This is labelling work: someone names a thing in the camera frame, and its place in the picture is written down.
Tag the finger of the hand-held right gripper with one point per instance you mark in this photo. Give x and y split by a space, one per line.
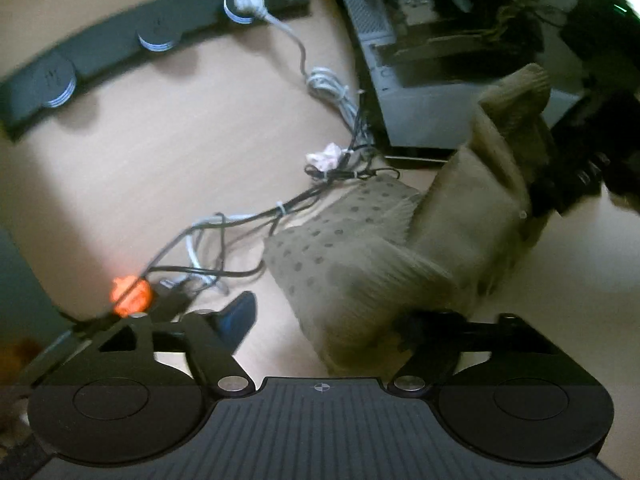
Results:
567 187

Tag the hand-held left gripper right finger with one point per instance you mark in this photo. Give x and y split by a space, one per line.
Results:
440 355

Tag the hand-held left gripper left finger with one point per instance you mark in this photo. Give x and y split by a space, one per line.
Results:
240 316

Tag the olive dotted garment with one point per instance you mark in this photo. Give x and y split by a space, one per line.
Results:
350 260

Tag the black computer case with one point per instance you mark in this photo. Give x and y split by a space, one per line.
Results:
400 110

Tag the black round plug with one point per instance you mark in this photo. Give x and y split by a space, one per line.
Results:
57 81
157 36

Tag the long black power strip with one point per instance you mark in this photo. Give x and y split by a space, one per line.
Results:
100 55

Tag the power strip with orange switch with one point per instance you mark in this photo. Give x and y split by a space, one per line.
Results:
131 297

